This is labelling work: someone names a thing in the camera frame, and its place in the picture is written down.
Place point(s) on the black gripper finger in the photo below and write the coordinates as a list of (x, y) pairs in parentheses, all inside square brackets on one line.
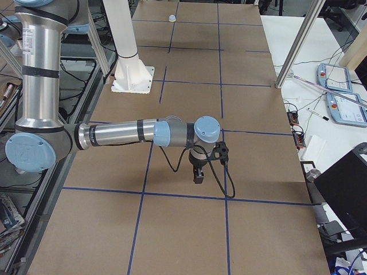
[(198, 175)]

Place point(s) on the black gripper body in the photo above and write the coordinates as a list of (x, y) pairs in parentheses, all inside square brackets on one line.
[(196, 167)]

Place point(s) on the light blue call bell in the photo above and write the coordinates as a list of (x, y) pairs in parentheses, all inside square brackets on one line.
[(172, 18)]

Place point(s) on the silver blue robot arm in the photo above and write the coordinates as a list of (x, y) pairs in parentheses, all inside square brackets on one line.
[(41, 139)]

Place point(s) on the lower orange black connector box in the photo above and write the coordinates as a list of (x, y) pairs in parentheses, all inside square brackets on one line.
[(299, 139)]

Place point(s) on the orange black connector box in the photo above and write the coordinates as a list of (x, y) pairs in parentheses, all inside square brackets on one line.
[(299, 139), (293, 118)]

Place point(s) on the upper orange black connector box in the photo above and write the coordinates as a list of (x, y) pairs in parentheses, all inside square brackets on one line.
[(293, 118)]

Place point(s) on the white paper sheet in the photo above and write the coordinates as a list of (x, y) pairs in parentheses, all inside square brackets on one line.
[(313, 149)]

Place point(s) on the black marker pen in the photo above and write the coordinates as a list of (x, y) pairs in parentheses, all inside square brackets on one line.
[(317, 114)]

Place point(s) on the black computer case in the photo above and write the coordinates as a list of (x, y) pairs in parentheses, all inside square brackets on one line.
[(343, 186)]

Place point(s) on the lower teach pendant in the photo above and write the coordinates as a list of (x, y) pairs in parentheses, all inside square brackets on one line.
[(345, 112)]

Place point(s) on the teach pendant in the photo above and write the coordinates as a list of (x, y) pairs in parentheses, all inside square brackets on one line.
[(334, 77), (345, 112)]

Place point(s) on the upper teach pendant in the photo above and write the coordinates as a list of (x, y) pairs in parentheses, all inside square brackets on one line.
[(334, 77)]

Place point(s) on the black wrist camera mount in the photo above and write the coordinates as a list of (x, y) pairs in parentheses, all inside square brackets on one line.
[(220, 152)]

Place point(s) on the white camera mast with base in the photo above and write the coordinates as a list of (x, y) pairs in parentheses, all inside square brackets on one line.
[(131, 75)]

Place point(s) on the aluminium frame post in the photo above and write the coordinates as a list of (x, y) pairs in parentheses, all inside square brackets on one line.
[(300, 38)]

